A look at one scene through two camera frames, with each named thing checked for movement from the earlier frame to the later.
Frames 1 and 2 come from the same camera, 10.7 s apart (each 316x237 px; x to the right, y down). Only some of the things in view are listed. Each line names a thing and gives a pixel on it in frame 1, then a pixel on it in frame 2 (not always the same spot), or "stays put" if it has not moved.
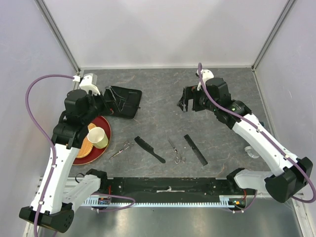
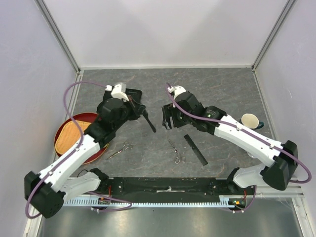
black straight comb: [196, 150] stays put
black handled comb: [148, 148] → [145, 113]
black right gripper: [188, 92] → [169, 110]
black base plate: [167, 190] stays put
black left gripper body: [102, 107] → [131, 112]
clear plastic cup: [251, 152] stays put
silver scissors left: [127, 144] stays put
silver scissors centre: [179, 158] stays put
